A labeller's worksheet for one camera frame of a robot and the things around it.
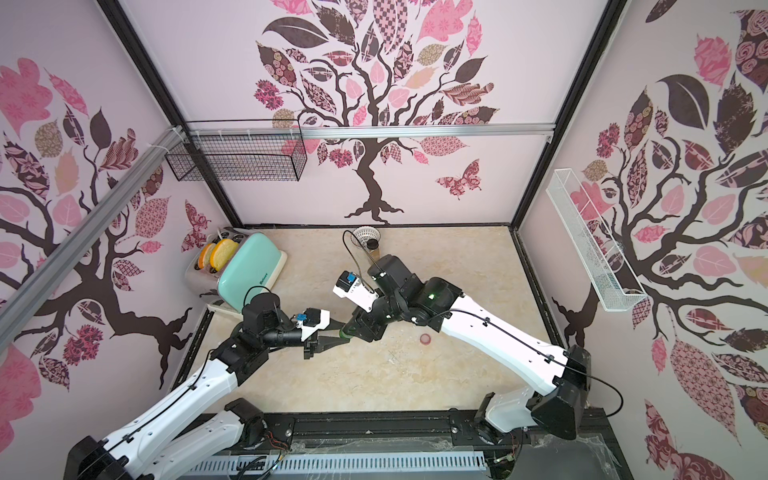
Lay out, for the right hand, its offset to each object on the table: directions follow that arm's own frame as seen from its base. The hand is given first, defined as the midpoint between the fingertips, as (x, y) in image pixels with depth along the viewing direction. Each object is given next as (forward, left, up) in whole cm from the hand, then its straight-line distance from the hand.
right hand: (354, 326), depth 67 cm
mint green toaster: (+26, +32, -8) cm, 42 cm away
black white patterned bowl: (+49, +3, -21) cm, 53 cm away
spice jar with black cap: (+39, -2, -16) cm, 42 cm away
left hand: (0, +2, -4) cm, 5 cm away
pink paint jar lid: (+7, -19, -25) cm, 32 cm away
